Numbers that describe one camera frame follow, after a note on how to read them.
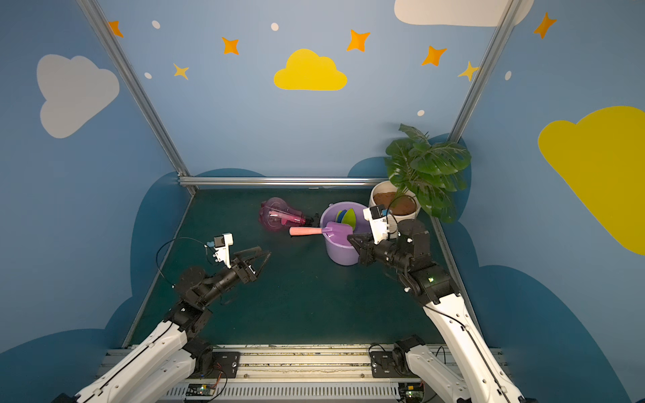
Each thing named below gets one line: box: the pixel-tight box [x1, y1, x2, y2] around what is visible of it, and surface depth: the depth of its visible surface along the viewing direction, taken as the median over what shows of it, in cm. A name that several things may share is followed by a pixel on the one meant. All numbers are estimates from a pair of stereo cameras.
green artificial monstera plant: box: [385, 123, 472, 224], surface depth 82 cm
